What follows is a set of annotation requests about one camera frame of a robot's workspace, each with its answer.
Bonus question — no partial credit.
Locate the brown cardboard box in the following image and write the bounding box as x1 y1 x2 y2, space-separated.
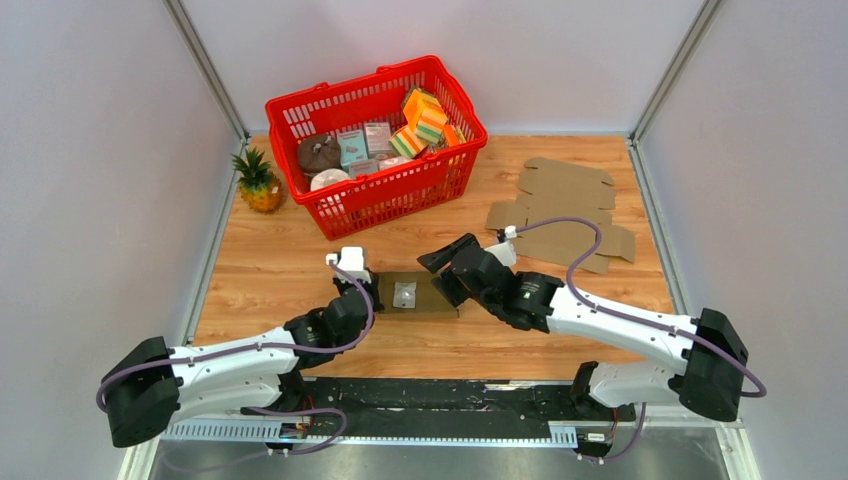
377 271 459 321

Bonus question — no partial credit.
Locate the red plastic shopping basket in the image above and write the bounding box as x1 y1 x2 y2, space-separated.
265 55 488 240

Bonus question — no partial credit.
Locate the grey small box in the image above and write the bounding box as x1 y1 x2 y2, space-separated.
363 122 394 159

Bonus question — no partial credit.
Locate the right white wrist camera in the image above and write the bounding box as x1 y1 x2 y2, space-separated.
485 225 518 267

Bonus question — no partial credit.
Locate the purple cable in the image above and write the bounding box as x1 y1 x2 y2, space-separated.
513 216 768 462
95 261 377 458

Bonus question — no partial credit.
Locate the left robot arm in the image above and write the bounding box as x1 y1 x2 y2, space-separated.
96 271 383 448

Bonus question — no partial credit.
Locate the brown round item in basket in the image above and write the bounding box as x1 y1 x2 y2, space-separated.
297 133 341 176

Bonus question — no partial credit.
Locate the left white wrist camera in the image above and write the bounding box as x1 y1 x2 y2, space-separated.
325 246 373 283

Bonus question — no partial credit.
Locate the white round tin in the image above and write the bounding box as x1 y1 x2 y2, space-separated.
310 168 350 191

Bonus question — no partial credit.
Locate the teal small box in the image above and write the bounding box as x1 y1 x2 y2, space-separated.
336 129 369 171

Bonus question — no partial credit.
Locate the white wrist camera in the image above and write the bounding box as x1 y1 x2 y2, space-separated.
485 225 518 267
325 246 373 283

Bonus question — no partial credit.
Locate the striped sponge lower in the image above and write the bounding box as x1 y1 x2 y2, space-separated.
389 125 427 159

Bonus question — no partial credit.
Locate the small white plastic packet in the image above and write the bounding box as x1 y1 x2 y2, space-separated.
392 282 417 309

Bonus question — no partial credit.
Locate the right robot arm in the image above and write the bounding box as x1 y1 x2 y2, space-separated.
418 234 748 422

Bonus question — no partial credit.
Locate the orange sponge right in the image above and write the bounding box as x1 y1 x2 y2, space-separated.
441 124 466 148

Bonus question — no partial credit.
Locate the small pineapple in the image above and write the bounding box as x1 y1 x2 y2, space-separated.
231 147 284 214

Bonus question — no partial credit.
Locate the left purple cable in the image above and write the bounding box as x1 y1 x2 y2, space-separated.
95 261 377 458

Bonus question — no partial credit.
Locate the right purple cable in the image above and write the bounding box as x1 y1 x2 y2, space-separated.
513 216 768 462

